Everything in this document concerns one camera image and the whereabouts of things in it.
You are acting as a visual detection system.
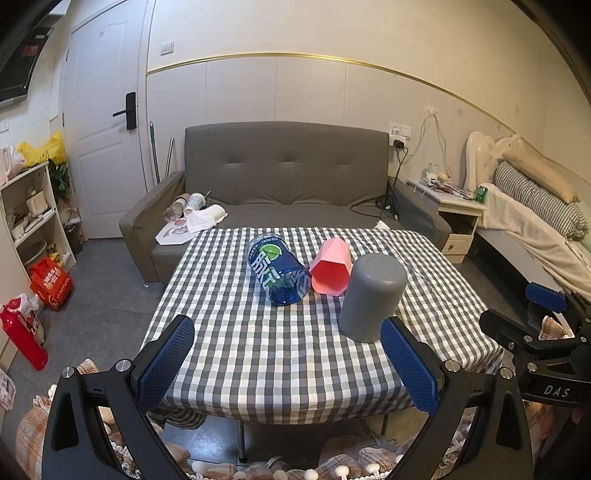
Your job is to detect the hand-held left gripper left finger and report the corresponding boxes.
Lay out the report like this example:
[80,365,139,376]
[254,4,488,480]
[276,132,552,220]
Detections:
[41,315,197,480]

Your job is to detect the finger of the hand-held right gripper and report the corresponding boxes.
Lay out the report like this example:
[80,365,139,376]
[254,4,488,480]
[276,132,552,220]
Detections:
[479,309,591,357]
[525,281,591,340]

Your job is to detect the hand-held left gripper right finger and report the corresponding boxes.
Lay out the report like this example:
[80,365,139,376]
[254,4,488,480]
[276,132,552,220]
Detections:
[379,316,536,480]

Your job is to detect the grey plastic cup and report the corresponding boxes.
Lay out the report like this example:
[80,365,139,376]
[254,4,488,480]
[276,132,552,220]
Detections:
[338,253,408,343]

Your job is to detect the pink faceted cup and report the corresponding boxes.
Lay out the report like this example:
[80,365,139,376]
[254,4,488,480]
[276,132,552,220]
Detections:
[309,237,354,296]

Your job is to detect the paper cup with lid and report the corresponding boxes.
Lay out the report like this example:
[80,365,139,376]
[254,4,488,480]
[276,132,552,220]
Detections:
[184,192,206,218]

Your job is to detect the cream bed blanket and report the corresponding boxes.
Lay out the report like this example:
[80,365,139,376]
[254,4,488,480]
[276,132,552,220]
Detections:
[480,182,591,284]

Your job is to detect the grey checkered tablecloth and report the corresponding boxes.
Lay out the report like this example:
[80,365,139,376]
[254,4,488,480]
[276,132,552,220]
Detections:
[141,226,505,425]

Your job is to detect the grey striped pillow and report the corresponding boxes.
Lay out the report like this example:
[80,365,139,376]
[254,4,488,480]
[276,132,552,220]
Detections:
[494,161,588,241]

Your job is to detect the white nightstand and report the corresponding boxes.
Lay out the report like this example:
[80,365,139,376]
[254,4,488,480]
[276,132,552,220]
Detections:
[406,178,488,265]

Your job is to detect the beige pillow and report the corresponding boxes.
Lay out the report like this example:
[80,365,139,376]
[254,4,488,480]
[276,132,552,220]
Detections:
[502,148,581,204]

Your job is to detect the white paper sheet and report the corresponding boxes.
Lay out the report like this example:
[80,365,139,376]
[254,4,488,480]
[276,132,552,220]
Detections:
[156,217,195,247]

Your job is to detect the red paper bag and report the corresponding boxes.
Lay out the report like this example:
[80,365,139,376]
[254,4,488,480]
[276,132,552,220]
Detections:
[30,257,74,311]

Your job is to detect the red cylinder bottle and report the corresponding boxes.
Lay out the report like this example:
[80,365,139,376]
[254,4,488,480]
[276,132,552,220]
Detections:
[0,305,49,372]

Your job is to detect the white crumpled cloth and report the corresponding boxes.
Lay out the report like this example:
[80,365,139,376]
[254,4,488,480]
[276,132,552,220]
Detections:
[187,204,230,234]

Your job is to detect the plaid blanket with pompoms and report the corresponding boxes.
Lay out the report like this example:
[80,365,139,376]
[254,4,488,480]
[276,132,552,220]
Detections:
[15,360,555,480]

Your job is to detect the clear plastic bottle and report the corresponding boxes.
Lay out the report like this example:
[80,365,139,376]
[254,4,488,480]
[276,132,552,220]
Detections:
[165,195,190,222]

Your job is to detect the white and red plastic bag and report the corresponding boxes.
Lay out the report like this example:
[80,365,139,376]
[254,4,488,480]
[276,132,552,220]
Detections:
[1,293,43,344]

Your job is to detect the white bed headboard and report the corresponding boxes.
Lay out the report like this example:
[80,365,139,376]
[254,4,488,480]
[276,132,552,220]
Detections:
[464,131,528,193]

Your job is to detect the white open shelf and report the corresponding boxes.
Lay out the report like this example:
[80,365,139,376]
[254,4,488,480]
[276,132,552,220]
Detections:
[0,161,77,289]

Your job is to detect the white door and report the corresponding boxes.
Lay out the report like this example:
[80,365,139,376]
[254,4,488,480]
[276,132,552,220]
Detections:
[62,0,153,240]

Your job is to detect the green potted plant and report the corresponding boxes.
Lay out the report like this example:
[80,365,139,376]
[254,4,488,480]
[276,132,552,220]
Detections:
[48,159,71,200]

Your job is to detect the grey fabric sofa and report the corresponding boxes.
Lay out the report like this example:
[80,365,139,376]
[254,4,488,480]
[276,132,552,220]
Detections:
[119,121,452,284]

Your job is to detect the yellow plastic bag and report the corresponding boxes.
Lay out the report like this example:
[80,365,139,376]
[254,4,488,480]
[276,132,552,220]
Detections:
[17,130,68,169]

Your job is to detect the black door lock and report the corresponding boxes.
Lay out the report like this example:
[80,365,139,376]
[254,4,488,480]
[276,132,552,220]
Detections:
[113,92,137,130]

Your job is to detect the black cable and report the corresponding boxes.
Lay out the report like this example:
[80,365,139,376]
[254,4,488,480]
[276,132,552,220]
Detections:
[349,147,410,219]

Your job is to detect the white cable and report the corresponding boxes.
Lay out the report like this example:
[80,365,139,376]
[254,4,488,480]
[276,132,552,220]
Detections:
[413,110,452,186]

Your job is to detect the green broom handle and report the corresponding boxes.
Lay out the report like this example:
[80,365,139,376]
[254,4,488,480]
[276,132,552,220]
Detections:
[148,121,161,184]

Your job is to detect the black wall television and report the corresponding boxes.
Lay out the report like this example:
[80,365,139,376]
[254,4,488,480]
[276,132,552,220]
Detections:
[0,0,70,109]

